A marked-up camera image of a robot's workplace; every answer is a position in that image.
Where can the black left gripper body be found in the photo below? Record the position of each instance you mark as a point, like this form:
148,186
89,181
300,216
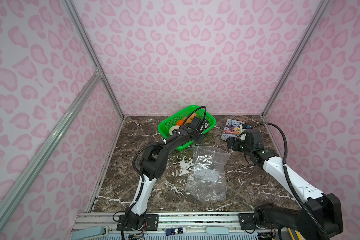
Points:
199,137

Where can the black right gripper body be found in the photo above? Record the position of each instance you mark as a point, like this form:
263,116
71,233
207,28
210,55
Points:
243,147

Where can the orange toy pumpkin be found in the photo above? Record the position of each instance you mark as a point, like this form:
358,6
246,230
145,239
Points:
180,123

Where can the clear zip top bag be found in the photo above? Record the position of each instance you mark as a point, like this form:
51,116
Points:
207,181

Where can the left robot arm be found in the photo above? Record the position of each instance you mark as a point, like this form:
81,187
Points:
150,164

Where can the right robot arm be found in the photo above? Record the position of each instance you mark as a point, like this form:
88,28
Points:
320,215

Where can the green plastic perforated basket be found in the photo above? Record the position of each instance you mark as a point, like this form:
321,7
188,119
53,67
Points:
166,124

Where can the green cabbage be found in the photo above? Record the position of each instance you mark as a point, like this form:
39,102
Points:
174,129

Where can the grey oval pad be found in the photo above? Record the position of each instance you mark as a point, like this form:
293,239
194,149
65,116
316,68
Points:
217,231

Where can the grey teal device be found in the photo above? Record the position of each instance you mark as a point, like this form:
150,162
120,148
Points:
91,233

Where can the aluminium mounting rail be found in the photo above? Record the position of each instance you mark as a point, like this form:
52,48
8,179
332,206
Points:
240,224

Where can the right aluminium corner post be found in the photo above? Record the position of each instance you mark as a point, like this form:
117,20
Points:
316,19

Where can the aluminium corner frame post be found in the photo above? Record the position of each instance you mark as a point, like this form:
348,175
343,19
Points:
79,26

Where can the aluminium diagonal frame bar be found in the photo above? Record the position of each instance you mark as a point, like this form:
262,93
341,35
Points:
20,188

